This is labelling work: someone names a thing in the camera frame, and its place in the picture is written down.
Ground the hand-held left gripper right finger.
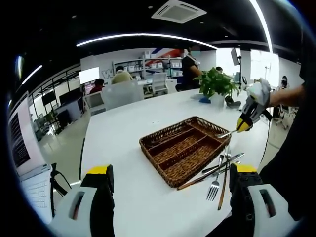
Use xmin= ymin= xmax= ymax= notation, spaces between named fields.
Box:
xmin=229 ymin=162 xmax=301 ymax=237

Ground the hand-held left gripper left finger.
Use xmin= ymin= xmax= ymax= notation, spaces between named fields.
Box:
xmin=50 ymin=164 xmax=116 ymax=237

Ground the steel spoon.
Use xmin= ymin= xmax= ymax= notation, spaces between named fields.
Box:
xmin=158 ymin=132 xmax=185 ymax=143
xmin=214 ymin=130 xmax=239 ymax=139
xmin=148 ymin=134 xmax=178 ymax=146

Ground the person's black clothed torso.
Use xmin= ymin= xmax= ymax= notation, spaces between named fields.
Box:
xmin=259 ymin=32 xmax=312 ymax=222

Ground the large black monitor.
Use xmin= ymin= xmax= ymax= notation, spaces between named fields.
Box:
xmin=59 ymin=86 xmax=82 ymax=106

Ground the black grey device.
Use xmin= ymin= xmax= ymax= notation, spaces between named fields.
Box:
xmin=225 ymin=95 xmax=242 ymax=108

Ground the white grey office chair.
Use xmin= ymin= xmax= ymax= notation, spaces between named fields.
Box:
xmin=83 ymin=90 xmax=106 ymax=116

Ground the white storage shelf with boxes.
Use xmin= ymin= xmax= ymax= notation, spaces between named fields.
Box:
xmin=112 ymin=58 xmax=185 ymax=79

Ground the white glowing screen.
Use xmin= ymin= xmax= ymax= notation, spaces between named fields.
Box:
xmin=79 ymin=66 xmax=100 ymax=85

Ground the frosted white desk partition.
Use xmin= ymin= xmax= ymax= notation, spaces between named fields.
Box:
xmin=101 ymin=80 xmax=144 ymax=111

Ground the thin black pole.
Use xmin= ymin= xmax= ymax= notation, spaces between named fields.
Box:
xmin=79 ymin=137 xmax=86 ymax=180

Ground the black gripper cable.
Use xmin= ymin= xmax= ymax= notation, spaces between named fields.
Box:
xmin=259 ymin=118 xmax=272 ymax=168

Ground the brown wicker storage slots tray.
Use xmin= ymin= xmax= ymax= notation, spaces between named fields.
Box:
xmin=139 ymin=116 xmax=232 ymax=189

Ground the green potted plant white pot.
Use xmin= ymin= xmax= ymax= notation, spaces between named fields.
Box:
xmin=194 ymin=67 xmax=241 ymax=108

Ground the white ceiling light strip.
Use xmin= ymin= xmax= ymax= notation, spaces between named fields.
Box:
xmin=21 ymin=65 xmax=43 ymax=85
xmin=248 ymin=0 xmax=274 ymax=53
xmin=76 ymin=33 xmax=218 ymax=50

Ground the white mesh office chair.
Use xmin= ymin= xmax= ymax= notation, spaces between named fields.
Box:
xmin=151 ymin=72 xmax=168 ymax=97

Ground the white ceiling air conditioner vent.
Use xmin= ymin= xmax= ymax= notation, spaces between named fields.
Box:
xmin=151 ymin=0 xmax=207 ymax=24

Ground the small black monitor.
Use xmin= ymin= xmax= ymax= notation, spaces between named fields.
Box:
xmin=41 ymin=91 xmax=54 ymax=106

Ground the black light stand with panel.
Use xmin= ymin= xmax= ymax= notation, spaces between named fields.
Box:
xmin=231 ymin=47 xmax=244 ymax=84

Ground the black tripod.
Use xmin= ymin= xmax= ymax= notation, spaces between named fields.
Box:
xmin=50 ymin=162 xmax=72 ymax=218

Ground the steel knife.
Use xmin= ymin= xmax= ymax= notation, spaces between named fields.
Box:
xmin=201 ymin=153 xmax=245 ymax=175
xmin=195 ymin=161 xmax=241 ymax=183

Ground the steel fork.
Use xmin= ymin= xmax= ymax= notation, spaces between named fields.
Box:
xmin=206 ymin=155 xmax=224 ymax=201
xmin=223 ymin=145 xmax=233 ymax=171

